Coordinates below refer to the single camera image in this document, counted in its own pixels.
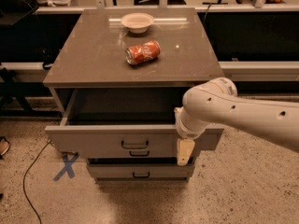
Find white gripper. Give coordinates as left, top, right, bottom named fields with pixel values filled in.
left=174, top=107, right=207, bottom=166

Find grey top drawer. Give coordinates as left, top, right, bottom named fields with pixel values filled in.
left=44, top=87, right=224, bottom=160

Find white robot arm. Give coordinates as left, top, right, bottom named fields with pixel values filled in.
left=175, top=77, right=299, bottom=166

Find grey drawer cabinet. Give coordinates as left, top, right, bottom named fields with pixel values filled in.
left=44, top=7, right=223, bottom=181

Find grey bottom drawer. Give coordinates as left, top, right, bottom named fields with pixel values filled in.
left=87, top=164, right=194, bottom=179

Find crushed orange soda can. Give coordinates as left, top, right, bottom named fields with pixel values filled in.
left=126, top=40, right=161, bottom=65

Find white paper bowl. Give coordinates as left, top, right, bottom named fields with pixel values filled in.
left=121, top=13, right=154, bottom=34

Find blue tape cross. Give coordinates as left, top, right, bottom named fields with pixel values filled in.
left=53, top=153, right=78, bottom=181

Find black stand legs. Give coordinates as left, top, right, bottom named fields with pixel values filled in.
left=0, top=68, right=33, bottom=113

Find shoe at left edge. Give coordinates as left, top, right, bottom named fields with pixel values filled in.
left=0, top=136, right=10, bottom=157

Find black floor cable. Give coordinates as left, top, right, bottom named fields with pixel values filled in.
left=22, top=139, right=54, bottom=224

